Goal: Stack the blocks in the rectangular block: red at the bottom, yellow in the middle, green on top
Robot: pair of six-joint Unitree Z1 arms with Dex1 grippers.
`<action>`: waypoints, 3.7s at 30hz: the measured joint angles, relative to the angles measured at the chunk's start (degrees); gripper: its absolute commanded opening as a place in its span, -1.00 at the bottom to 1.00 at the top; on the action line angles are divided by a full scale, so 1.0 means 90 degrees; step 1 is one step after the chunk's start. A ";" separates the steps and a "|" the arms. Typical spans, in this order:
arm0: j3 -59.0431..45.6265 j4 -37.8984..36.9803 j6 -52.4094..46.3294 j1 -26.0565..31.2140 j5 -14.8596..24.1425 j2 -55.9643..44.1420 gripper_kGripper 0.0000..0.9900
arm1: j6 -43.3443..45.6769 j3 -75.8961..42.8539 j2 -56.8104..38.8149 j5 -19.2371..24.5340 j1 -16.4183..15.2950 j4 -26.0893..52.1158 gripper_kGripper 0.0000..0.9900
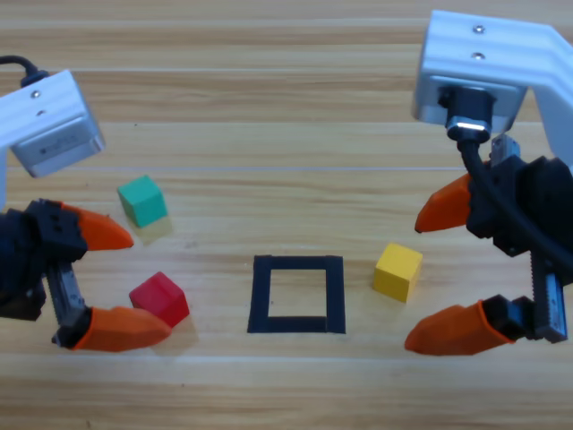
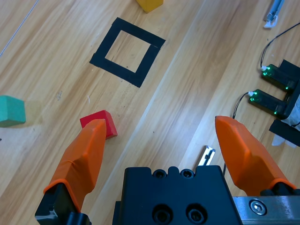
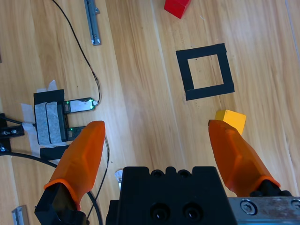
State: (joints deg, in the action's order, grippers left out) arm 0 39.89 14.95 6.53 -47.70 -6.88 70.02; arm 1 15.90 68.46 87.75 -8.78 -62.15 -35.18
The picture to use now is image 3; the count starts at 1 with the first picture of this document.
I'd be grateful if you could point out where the white masking tape piece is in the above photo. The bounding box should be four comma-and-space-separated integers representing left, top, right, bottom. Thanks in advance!
36, 79, 58, 93
20, 103, 36, 133

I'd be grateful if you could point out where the black taped USB hub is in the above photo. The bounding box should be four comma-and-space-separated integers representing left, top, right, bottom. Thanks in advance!
34, 100, 70, 145

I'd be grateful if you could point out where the red wooden block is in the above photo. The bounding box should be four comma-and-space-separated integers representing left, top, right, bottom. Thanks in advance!
164, 0, 192, 19

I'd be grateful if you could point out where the black metal bracket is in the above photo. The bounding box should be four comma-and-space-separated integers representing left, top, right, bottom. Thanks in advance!
0, 113, 25, 155

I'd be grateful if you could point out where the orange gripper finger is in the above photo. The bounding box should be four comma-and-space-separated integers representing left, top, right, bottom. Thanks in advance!
34, 120, 105, 225
208, 119, 293, 198

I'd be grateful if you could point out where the yellow wooden block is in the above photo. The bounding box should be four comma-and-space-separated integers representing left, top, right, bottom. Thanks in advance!
215, 109, 247, 136

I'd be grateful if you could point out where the black tape strip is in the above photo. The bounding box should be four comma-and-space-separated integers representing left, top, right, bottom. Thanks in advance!
33, 89, 65, 104
39, 144, 71, 160

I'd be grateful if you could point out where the thin black wire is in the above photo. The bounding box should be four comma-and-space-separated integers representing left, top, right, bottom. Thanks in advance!
52, 0, 102, 104
86, 135, 111, 221

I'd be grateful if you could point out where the thick black cable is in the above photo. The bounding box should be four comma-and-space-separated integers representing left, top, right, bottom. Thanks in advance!
0, 151, 104, 225

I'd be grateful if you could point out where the black tape square outline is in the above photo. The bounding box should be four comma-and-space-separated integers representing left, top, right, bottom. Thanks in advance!
175, 43, 235, 101

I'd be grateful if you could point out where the short aluminium rail piece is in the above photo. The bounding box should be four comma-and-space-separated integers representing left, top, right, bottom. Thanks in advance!
11, 205, 30, 225

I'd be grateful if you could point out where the black hub cable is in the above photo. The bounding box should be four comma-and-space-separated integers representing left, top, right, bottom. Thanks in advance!
0, 116, 36, 127

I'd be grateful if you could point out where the USB dongle with green light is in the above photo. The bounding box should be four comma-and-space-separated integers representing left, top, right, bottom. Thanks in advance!
62, 97, 98, 113
65, 126, 86, 141

